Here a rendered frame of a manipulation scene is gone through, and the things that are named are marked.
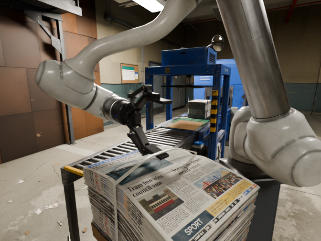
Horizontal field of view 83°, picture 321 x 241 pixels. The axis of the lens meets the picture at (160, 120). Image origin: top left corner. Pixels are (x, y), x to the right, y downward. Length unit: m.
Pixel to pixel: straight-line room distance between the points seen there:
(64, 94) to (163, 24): 0.39
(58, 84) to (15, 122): 3.50
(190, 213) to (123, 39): 0.51
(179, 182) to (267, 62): 0.37
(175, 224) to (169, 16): 0.59
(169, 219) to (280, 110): 0.40
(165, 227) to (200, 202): 0.10
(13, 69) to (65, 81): 3.48
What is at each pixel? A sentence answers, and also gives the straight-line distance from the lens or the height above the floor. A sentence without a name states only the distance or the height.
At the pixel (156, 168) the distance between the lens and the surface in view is 0.49.
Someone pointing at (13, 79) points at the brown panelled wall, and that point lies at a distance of 4.05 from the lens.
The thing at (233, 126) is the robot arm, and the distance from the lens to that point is 0.79.
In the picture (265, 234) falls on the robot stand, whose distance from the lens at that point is 1.01.
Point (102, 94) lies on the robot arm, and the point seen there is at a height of 1.33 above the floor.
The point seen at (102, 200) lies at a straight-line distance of 0.53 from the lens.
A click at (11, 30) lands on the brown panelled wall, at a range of 4.17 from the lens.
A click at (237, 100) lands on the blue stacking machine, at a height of 0.95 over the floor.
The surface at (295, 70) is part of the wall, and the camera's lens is 9.55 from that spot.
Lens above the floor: 1.37
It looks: 12 degrees down
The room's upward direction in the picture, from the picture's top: straight up
